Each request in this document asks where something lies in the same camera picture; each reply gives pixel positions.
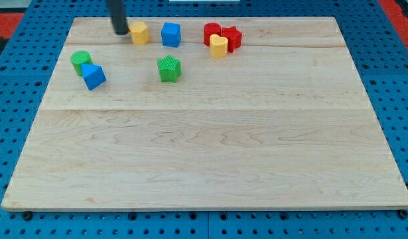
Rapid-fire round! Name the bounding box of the green star block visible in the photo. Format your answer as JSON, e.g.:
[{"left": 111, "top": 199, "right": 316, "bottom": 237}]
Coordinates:
[{"left": 157, "top": 54, "right": 182, "bottom": 82}]

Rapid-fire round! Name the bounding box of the red star block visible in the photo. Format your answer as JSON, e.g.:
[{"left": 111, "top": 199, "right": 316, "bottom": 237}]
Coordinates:
[{"left": 222, "top": 26, "right": 243, "bottom": 53}]

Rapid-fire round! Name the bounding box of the yellow hexagon block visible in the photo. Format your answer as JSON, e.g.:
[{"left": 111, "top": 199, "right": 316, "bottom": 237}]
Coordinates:
[{"left": 128, "top": 21, "right": 150, "bottom": 45}]

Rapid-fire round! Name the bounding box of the wooden board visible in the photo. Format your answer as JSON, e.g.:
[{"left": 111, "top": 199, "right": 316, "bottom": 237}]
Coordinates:
[{"left": 1, "top": 17, "right": 408, "bottom": 212}]

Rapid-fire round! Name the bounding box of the yellow heart block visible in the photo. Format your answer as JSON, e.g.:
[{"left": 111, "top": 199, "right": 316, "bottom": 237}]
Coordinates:
[{"left": 210, "top": 34, "right": 228, "bottom": 58}]

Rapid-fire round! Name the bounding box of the red cylinder block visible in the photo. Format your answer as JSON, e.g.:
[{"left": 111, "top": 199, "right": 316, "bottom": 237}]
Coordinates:
[{"left": 203, "top": 22, "right": 222, "bottom": 46}]

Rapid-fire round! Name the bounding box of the blue cube block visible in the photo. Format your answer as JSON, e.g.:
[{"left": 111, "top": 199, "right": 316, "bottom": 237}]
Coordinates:
[{"left": 161, "top": 23, "right": 181, "bottom": 48}]

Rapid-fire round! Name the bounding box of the blue triangle block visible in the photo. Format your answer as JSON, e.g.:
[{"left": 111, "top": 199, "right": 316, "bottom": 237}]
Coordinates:
[{"left": 81, "top": 64, "right": 106, "bottom": 91}]

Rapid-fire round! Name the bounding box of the green cylinder block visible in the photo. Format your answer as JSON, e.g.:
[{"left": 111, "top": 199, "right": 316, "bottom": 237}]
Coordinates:
[{"left": 70, "top": 50, "right": 93, "bottom": 76}]

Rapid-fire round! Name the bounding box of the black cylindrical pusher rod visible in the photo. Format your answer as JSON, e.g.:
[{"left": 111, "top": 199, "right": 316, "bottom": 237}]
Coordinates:
[{"left": 105, "top": 0, "right": 129, "bottom": 35}]

